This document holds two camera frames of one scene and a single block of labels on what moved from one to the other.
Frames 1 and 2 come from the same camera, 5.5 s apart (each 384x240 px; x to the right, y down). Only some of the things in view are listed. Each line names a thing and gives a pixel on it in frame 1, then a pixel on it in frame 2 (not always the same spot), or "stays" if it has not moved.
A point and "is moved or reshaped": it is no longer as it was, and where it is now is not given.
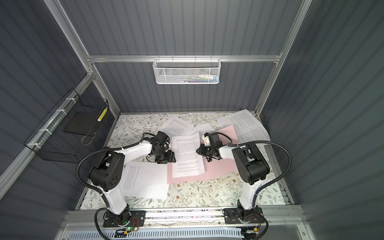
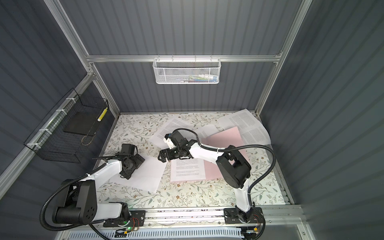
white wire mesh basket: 187,73 stays
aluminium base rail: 284,223 stays
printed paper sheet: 188,161 is moved or reshaped
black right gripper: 202,152 to 163,153
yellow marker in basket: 102,114 stays
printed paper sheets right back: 249,129 stays
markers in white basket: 200,78 stays
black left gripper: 170,159 to 138,160
